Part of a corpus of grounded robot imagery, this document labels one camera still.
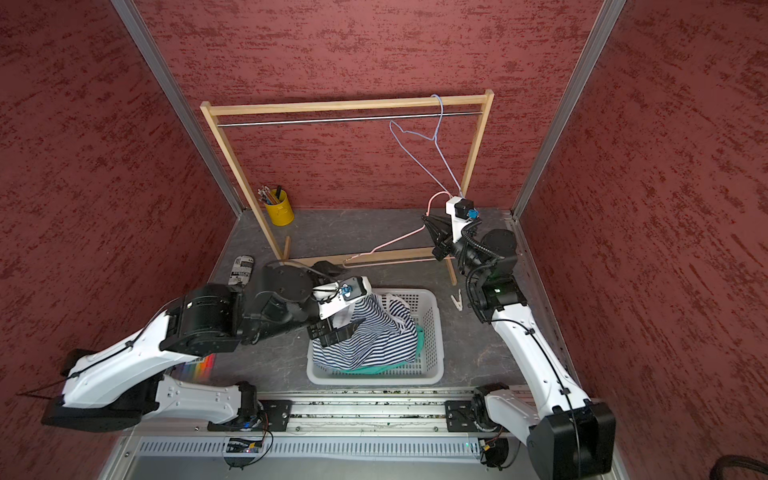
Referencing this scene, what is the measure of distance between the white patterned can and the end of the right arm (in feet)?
2.29

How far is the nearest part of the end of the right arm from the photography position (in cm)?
61

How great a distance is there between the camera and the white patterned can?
0.99 meters
